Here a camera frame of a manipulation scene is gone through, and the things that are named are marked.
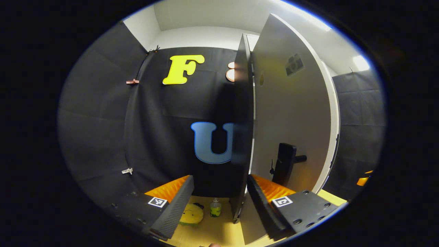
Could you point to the white shoe cabinet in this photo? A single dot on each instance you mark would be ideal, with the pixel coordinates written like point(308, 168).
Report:
point(241, 137)

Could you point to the small ceiling light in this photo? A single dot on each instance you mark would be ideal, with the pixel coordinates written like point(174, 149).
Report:
point(360, 63)

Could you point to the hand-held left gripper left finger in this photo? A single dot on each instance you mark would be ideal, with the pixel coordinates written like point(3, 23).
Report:
point(173, 209)

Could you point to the green bottle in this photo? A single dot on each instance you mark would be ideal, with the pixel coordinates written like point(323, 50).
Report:
point(215, 209)

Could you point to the white clip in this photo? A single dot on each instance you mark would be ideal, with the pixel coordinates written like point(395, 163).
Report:
point(127, 171)

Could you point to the yellow plush toy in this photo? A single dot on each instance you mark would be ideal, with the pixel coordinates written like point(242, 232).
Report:
point(191, 215)

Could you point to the white shoe cabinet door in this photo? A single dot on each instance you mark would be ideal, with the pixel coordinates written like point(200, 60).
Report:
point(291, 109)

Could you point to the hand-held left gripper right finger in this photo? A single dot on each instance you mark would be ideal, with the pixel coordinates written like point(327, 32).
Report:
point(262, 209)

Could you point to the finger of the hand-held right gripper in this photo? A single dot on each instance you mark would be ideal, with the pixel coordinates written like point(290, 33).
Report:
point(363, 180)

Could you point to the red clip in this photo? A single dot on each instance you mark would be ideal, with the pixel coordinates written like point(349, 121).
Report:
point(132, 81)

